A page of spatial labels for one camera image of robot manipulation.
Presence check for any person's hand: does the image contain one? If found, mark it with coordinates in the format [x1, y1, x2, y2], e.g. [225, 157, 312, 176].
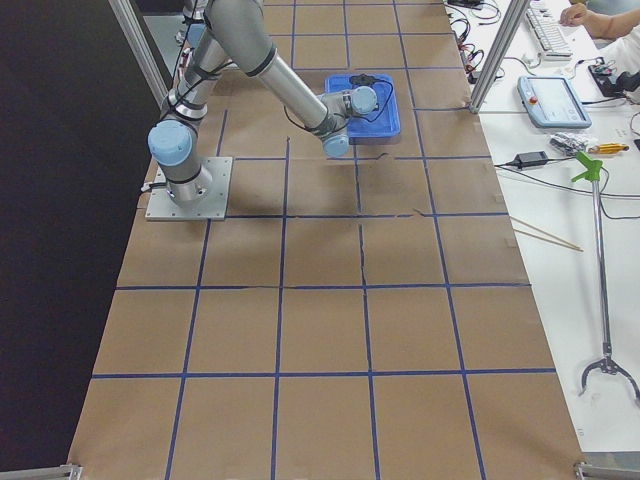
[558, 3, 594, 27]

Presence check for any person's forearm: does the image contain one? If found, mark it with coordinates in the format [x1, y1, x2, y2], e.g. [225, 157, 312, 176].
[590, 9, 639, 40]

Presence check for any blue plastic tray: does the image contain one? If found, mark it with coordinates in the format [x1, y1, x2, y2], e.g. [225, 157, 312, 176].
[324, 73, 401, 142]

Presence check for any white keyboard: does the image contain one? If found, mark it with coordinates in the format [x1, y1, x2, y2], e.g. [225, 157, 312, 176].
[524, 2, 573, 61]

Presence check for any blue teach pendant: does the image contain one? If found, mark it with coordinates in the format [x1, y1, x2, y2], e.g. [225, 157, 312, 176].
[517, 76, 592, 129]

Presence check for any long metal reacher grabber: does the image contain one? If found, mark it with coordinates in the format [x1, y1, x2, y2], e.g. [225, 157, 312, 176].
[580, 181, 639, 406]

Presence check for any green clamp tool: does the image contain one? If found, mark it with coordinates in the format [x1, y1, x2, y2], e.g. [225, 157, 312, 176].
[571, 151, 603, 183]

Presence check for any black power adapter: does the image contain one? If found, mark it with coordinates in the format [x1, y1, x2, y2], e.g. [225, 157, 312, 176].
[514, 151, 549, 170]

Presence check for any wooden chopstick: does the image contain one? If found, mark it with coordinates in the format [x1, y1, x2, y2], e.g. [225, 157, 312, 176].
[510, 216, 583, 252]

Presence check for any brown paper table cover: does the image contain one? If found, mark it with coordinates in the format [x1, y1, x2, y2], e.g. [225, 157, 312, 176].
[69, 1, 581, 479]

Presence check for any aluminium frame post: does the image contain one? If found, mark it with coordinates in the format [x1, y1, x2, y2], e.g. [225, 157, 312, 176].
[468, 0, 529, 114]

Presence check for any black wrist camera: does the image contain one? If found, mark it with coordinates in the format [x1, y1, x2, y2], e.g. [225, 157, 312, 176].
[349, 73, 379, 88]

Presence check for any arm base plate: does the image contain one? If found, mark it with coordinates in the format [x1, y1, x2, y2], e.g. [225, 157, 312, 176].
[145, 157, 233, 221]

